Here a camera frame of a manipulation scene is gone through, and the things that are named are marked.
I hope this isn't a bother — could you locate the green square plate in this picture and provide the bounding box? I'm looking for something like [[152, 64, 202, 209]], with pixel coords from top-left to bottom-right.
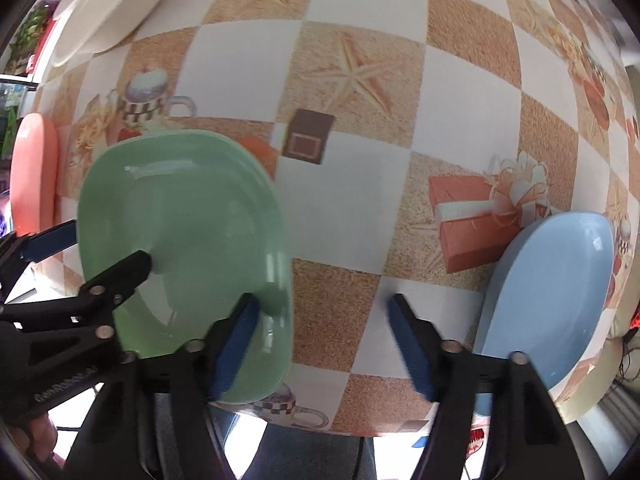
[[77, 130, 293, 404]]

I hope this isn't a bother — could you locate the blue square plate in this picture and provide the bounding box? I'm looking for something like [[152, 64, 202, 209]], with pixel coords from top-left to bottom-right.
[[473, 211, 614, 389]]

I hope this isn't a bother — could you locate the large white foam plate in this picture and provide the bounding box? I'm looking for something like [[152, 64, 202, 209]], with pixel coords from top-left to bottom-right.
[[51, 0, 160, 66]]

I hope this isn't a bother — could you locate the person leg in jeans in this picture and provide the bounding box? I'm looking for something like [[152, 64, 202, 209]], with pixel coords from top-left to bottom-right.
[[243, 425, 378, 480]]

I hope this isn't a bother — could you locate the green potted plant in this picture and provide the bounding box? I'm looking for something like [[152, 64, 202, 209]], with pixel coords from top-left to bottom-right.
[[3, 1, 51, 76]]

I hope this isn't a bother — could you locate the black cable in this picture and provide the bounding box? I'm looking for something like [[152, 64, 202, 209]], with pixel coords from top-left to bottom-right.
[[617, 326, 640, 386]]

